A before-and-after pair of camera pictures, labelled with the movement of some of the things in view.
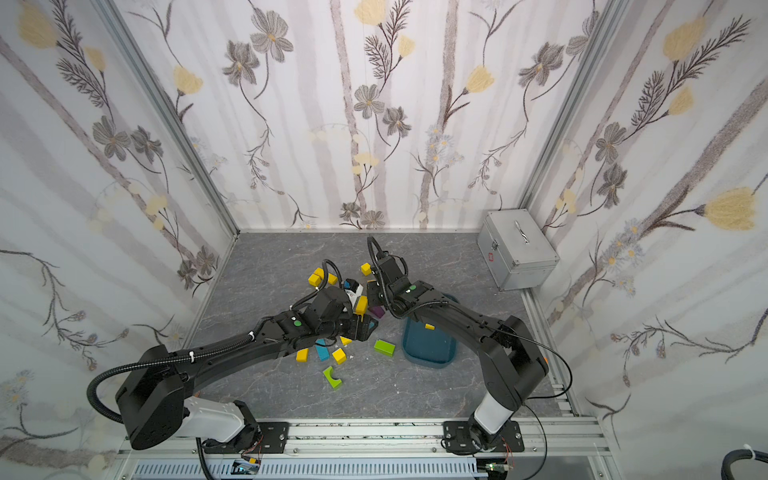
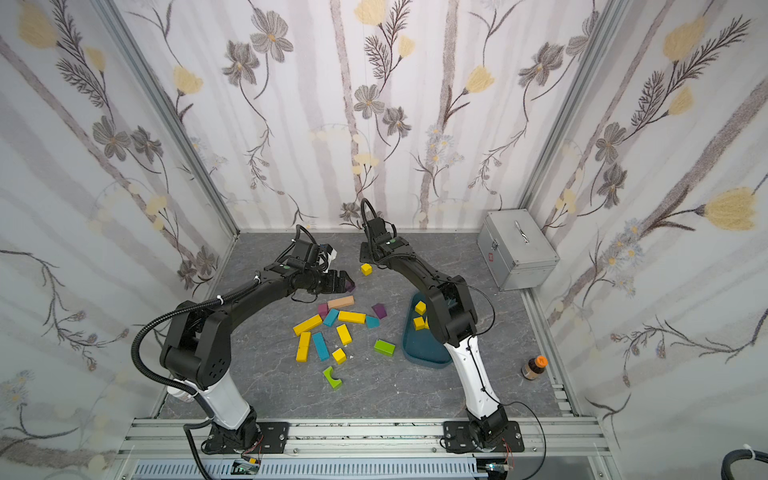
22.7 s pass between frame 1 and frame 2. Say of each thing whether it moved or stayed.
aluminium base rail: stayed
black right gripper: moved
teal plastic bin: stayed
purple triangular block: stayed
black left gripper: moved
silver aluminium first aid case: stayed
